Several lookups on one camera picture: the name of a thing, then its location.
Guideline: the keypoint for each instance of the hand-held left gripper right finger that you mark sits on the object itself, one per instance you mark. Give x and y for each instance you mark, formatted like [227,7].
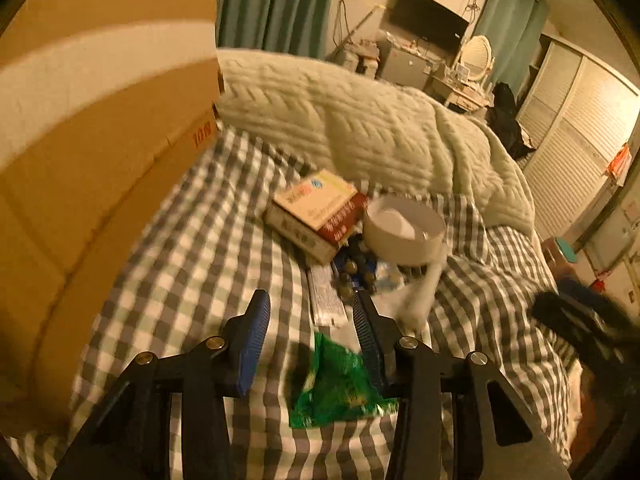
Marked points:
[370,345]

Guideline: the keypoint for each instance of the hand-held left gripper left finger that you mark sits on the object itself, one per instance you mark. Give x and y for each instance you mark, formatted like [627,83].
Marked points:
[252,340]

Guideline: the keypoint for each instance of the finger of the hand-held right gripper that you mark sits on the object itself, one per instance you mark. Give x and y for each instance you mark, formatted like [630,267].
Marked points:
[570,317]

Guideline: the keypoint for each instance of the green snack packet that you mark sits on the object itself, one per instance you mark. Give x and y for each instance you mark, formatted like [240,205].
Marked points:
[340,390]

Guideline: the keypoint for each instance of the large cardboard box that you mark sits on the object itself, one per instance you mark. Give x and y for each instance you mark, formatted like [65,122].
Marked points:
[75,135]

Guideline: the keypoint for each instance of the jar with teal lid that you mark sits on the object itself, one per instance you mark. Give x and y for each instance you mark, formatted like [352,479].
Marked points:
[562,250]

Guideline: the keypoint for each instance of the blue packet with round candies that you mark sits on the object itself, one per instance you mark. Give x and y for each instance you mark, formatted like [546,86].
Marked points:
[357,270]

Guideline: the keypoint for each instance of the grey white checked bed sheet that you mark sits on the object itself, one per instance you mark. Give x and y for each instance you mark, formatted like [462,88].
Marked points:
[200,260]

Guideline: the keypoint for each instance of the white round container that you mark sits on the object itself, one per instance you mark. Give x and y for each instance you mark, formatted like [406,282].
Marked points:
[400,245]

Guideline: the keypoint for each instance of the white red medicine box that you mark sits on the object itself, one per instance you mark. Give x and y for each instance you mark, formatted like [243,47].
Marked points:
[320,210]

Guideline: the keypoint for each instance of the white louvred wardrobe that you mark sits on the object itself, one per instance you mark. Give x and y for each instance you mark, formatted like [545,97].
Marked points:
[575,135]

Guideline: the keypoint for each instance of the dark hanging clothing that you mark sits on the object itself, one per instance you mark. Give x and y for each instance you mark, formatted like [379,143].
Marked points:
[507,120]

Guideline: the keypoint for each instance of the white knitted blanket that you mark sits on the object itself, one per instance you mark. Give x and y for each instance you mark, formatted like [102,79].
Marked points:
[350,120]

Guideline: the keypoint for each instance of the white dressing table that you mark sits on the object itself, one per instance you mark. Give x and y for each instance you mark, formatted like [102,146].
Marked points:
[460,92]

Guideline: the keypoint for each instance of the white oval vanity mirror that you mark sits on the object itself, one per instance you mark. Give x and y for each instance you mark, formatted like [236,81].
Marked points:
[475,57]

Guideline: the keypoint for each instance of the grey cabinet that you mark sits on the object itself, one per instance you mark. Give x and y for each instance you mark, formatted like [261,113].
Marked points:
[405,62]

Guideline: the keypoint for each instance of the teal window curtain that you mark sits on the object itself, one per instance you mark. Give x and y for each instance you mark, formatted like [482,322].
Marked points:
[510,25]
[270,5]

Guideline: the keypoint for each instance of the black flat television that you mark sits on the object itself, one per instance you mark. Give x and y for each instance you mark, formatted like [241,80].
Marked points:
[430,15]

